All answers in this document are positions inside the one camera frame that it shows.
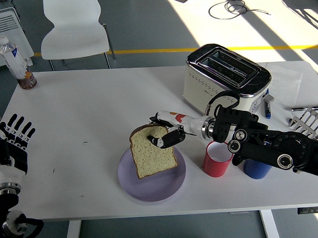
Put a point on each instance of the bread slice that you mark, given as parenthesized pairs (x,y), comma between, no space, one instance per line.
(153,159)

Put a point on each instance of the black table control panel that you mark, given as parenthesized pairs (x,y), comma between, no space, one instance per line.
(315,209)

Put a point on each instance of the white paper sheet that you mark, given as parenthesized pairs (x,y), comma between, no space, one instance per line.
(285,83)

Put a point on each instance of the purple plate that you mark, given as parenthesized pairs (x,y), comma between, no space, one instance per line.
(157,187)

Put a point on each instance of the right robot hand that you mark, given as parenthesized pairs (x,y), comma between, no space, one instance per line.
(191,124)

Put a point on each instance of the white table leg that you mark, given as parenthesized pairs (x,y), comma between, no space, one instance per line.
(72,235)
(270,225)

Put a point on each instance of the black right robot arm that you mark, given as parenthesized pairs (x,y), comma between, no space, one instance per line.
(283,144)

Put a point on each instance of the white chair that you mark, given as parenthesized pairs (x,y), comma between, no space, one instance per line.
(75,40)

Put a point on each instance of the metal toast rack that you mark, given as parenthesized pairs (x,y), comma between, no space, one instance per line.
(306,122)

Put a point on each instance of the black silver pen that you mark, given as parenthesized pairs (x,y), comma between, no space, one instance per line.
(305,108)

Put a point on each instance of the red mug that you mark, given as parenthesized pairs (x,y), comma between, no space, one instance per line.
(215,168)

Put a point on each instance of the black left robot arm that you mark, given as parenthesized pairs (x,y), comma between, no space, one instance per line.
(3,201)

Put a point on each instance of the blue mug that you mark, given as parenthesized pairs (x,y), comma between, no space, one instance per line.
(255,171)

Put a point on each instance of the yellow floor tape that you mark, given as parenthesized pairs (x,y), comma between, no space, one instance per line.
(144,51)

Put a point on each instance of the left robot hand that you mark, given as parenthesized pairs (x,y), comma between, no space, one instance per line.
(9,169)

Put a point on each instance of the cream toaster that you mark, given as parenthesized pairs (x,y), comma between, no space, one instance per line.
(200,95)

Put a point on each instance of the clear plastic drink bottle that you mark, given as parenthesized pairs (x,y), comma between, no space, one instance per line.
(13,60)

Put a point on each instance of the blue marker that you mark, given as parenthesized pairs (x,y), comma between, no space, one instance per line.
(267,109)

